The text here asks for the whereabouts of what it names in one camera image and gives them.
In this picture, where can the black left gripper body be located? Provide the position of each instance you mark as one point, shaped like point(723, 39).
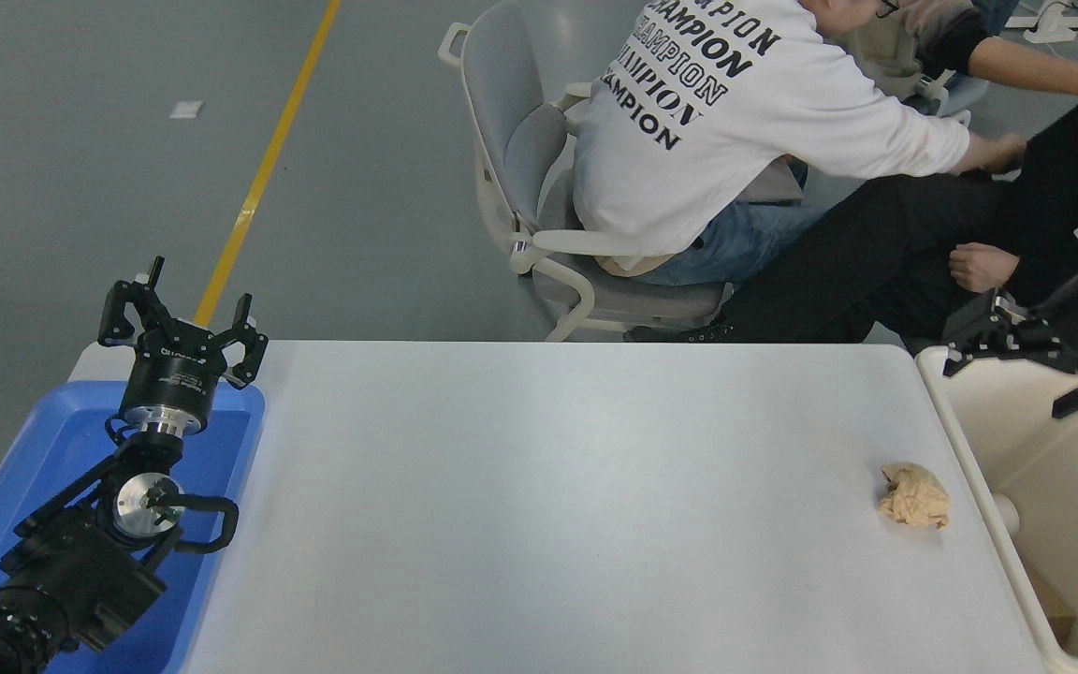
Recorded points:
point(174, 376)

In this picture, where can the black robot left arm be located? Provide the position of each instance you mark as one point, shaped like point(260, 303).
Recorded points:
point(80, 562)

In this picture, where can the person's hand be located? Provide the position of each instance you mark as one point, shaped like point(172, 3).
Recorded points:
point(1005, 153)
point(986, 269)

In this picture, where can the large pale bin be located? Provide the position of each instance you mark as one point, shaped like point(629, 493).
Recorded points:
point(1063, 487)

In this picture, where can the blue plastic tray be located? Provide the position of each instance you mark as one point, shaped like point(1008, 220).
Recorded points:
point(43, 449)

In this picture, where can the person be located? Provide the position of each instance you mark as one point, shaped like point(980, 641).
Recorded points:
point(1016, 61)
point(707, 159)
point(857, 262)

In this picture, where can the white cylinder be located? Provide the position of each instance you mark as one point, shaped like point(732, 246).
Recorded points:
point(1005, 515)

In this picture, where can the crumpled tan paper ball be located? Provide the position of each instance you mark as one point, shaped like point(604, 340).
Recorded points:
point(915, 498)

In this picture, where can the brown cardboard piece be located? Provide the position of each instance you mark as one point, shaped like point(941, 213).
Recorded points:
point(1054, 608)

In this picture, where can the grey white-framed chair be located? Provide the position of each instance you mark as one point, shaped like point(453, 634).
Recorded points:
point(511, 140)
point(955, 94)

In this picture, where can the white chair base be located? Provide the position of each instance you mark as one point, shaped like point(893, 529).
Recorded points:
point(1063, 21)

